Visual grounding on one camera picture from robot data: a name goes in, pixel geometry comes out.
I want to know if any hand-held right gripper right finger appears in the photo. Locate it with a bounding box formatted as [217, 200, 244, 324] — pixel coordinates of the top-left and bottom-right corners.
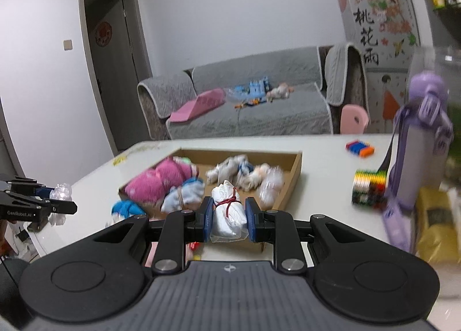
[245, 196, 368, 275]

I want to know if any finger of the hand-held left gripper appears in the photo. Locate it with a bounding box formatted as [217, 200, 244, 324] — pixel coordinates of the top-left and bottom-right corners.
[5, 192, 78, 215]
[7, 178, 54, 198]

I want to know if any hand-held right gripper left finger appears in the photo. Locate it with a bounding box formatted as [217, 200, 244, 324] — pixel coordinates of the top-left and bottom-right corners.
[92, 196, 216, 275]

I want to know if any white plastic bag bundle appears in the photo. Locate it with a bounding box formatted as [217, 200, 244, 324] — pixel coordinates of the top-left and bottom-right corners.
[210, 180, 249, 243]

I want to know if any clear plastic bag bundle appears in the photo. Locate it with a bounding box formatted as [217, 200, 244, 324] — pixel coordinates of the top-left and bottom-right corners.
[257, 167, 285, 211]
[47, 183, 73, 225]

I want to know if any shallow cardboard box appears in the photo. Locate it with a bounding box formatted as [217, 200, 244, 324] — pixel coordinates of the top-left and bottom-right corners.
[118, 149, 303, 245]

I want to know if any pink fuzzy sock bundle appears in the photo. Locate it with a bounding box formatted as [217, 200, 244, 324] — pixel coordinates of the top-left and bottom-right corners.
[124, 157, 199, 206]

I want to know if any blue knit sock bundle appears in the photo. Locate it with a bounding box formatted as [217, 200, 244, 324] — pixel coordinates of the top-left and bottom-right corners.
[112, 199, 146, 224]

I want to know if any white desktop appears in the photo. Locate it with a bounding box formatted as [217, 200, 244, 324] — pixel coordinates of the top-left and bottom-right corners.
[27, 133, 461, 331]

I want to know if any white blue striped sock bundle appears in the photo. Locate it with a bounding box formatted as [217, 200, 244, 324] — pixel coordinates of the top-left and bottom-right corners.
[161, 178, 206, 214]

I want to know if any grey covered sofa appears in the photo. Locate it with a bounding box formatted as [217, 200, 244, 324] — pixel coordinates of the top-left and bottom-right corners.
[137, 42, 370, 141]

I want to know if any orange toy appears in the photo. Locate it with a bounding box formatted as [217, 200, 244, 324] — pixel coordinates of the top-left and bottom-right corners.
[234, 98, 262, 109]

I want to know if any multicolour bead cube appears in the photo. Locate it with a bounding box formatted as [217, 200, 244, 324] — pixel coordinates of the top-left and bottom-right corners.
[351, 169, 390, 209]

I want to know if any blue orange block stick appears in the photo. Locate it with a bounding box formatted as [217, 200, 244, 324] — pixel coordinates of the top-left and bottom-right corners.
[346, 140, 375, 158]

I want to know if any blue clear toy package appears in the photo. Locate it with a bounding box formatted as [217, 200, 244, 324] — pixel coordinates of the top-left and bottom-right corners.
[225, 85, 251, 98]

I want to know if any white plush toy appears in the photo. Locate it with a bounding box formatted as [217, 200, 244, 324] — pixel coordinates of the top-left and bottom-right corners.
[267, 83, 294, 101]

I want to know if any blue toy castle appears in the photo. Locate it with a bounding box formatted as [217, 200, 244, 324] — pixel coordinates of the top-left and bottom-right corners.
[248, 77, 271, 98]

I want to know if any dark grey door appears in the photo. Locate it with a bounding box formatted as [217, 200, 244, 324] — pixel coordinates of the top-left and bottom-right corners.
[78, 0, 154, 157]

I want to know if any pink chair back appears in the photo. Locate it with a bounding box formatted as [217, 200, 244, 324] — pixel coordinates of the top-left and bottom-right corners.
[340, 104, 370, 134]

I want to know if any red door ornament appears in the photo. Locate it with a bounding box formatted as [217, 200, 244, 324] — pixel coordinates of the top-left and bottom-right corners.
[95, 22, 112, 46]

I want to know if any purple water bottle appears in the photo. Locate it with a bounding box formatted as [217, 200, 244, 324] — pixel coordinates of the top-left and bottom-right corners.
[382, 70, 455, 254]

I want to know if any yellow packet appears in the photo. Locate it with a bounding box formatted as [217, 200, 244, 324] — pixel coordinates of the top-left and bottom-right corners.
[414, 187, 461, 265]

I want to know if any clear glass bowl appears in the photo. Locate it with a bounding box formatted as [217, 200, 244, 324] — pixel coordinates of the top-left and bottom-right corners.
[411, 45, 461, 76]

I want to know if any grey shelf cabinet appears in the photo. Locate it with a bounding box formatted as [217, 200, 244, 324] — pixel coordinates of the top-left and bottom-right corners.
[414, 0, 461, 51]

